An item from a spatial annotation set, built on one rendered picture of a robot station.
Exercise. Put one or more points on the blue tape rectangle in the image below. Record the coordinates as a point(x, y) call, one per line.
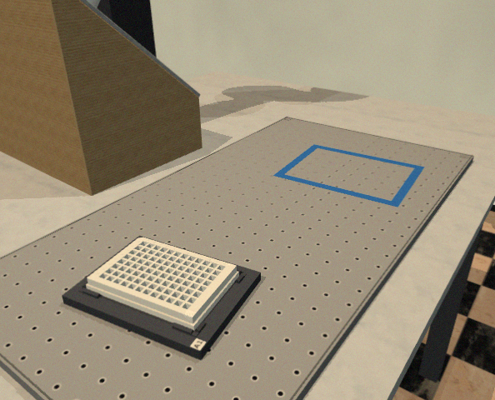
point(396, 200)

